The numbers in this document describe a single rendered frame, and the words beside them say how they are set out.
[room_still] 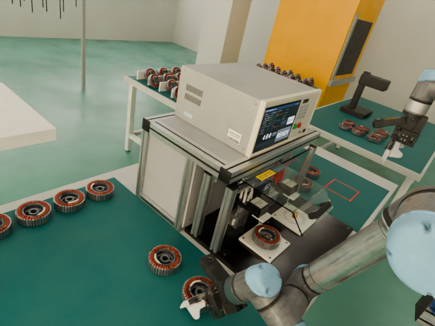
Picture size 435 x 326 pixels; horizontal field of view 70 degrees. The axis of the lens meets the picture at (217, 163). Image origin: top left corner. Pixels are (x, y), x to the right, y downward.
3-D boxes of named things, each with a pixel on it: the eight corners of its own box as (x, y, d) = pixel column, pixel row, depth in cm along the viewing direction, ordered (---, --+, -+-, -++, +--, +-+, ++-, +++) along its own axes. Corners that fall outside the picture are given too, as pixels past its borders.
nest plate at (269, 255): (289, 245, 125) (290, 242, 125) (270, 263, 114) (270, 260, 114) (259, 224, 133) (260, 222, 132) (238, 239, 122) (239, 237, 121)
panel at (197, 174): (271, 178, 168) (289, 129, 154) (183, 228, 121) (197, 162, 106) (270, 177, 169) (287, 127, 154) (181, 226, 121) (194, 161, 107)
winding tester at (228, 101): (305, 134, 138) (322, 90, 128) (249, 158, 107) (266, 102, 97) (237, 102, 158) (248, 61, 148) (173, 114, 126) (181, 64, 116)
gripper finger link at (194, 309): (181, 326, 89) (208, 315, 87) (174, 306, 91) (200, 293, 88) (186, 323, 92) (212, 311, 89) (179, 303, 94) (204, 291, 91)
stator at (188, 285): (223, 303, 98) (225, 295, 96) (193, 320, 91) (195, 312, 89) (202, 277, 105) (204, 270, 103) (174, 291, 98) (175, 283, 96)
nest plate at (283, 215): (314, 221, 143) (315, 219, 142) (300, 235, 132) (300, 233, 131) (287, 204, 150) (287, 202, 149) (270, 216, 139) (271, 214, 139)
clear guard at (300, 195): (333, 208, 111) (339, 195, 108) (302, 237, 94) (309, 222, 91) (259, 165, 127) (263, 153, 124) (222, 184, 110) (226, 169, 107)
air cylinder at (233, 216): (246, 222, 132) (249, 211, 129) (235, 229, 127) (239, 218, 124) (237, 215, 135) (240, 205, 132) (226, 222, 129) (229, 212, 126)
